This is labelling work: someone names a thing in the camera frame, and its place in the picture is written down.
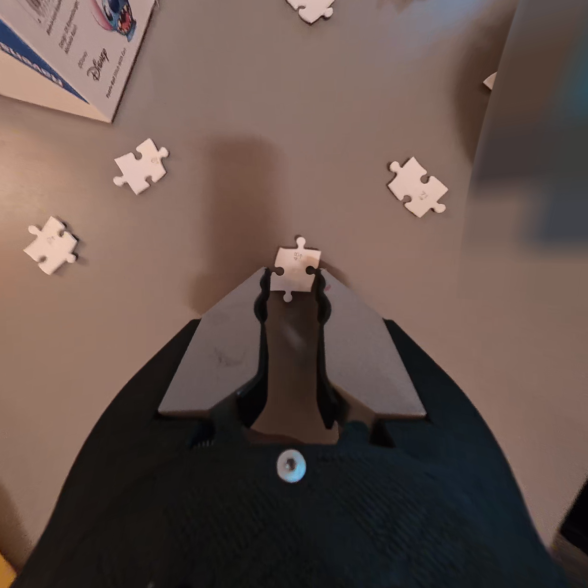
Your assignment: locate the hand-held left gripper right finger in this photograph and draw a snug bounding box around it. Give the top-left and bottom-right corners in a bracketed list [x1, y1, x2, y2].
[309, 269, 426, 432]

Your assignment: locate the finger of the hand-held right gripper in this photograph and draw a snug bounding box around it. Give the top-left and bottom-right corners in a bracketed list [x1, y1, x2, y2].
[462, 0, 588, 258]

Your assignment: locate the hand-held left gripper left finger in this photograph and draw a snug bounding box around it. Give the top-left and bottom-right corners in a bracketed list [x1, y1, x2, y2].
[157, 266, 276, 428]

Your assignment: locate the cartoon print puzzle box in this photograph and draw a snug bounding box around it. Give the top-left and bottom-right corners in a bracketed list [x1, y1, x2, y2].
[0, 0, 160, 124]

